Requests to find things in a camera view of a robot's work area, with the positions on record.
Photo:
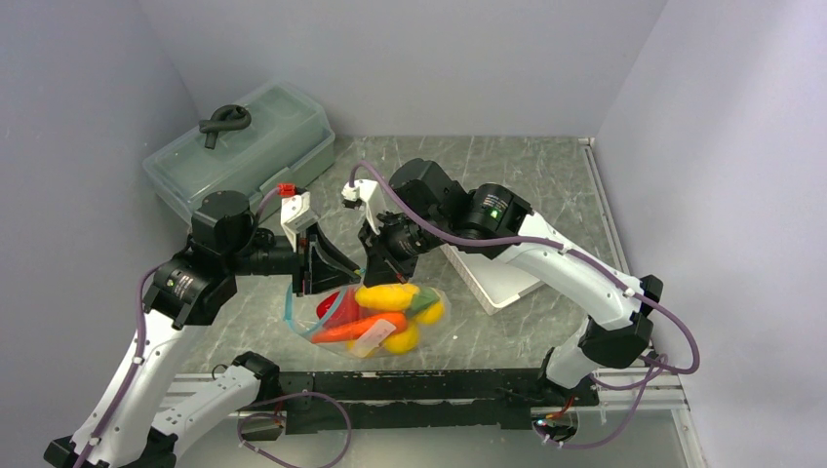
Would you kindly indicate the green lidded storage box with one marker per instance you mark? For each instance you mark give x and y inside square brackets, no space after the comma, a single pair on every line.
[290,140]

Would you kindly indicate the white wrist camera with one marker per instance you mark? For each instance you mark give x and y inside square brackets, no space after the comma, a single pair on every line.
[366,195]
[296,215]

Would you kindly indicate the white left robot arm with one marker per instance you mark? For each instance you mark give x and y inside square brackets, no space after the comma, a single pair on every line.
[176,303]

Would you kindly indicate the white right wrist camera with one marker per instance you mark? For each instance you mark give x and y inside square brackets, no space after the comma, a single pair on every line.
[366,195]

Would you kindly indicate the clear zip top bag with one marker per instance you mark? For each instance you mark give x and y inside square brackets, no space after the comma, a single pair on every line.
[300,317]

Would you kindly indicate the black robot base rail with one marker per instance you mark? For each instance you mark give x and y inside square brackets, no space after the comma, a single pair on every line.
[509,399]

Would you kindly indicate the aluminium frame rail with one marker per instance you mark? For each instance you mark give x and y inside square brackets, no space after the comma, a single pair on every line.
[622,347]

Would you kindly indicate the orange toy carrot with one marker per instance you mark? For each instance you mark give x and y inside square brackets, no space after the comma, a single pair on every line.
[355,329]

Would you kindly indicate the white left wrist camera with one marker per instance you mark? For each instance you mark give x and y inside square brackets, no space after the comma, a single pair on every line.
[296,215]

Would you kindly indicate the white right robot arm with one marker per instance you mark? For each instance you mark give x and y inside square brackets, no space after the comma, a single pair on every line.
[421,208]

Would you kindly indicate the yellow toy lemon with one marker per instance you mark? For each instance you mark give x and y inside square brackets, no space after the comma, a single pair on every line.
[391,297]
[431,315]

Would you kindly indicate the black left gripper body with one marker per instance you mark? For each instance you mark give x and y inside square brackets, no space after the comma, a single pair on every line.
[269,256]

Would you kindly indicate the green toy vegetable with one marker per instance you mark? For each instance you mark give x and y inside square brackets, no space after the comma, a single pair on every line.
[422,300]

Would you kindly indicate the red toy pepper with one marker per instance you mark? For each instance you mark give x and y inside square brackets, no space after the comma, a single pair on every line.
[340,308]

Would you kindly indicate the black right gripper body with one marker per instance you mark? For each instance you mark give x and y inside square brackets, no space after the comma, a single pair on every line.
[398,245]

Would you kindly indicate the white perforated plastic basket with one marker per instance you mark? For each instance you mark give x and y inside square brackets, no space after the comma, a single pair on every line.
[494,284]

